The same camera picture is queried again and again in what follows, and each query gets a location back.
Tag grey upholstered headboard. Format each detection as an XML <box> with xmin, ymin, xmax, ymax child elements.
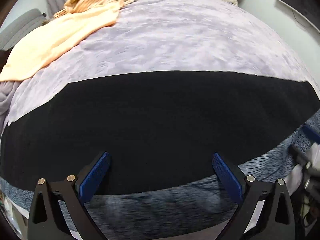
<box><xmin>1</xmin><ymin>9</ymin><xmax>46</xmax><ymax>50</ymax></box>

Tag peach orange cloth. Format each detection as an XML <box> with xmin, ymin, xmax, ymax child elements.
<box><xmin>1</xmin><ymin>1</ymin><xmax>123</xmax><ymax>81</ymax></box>

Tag lavender plush bed blanket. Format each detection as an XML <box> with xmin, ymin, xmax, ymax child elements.
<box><xmin>1</xmin><ymin>0</ymin><xmax>319</xmax><ymax>125</ymax></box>

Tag black pants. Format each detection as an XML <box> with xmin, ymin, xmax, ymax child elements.
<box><xmin>1</xmin><ymin>71</ymin><xmax>319</xmax><ymax>194</ymax></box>

